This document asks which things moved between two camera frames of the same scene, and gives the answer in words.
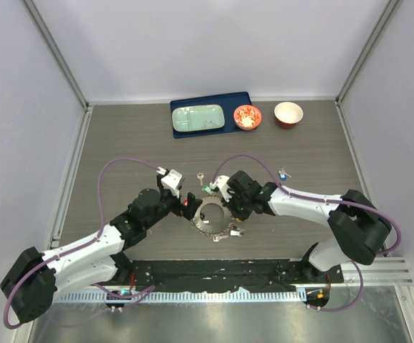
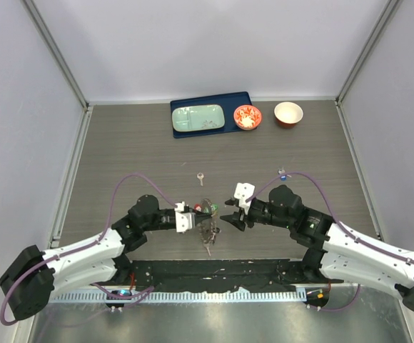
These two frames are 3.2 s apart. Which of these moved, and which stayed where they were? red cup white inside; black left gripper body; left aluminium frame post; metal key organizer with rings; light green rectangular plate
Moved: metal key organizer with rings; black left gripper body
Stayed: light green rectangular plate; red cup white inside; left aluminium frame post
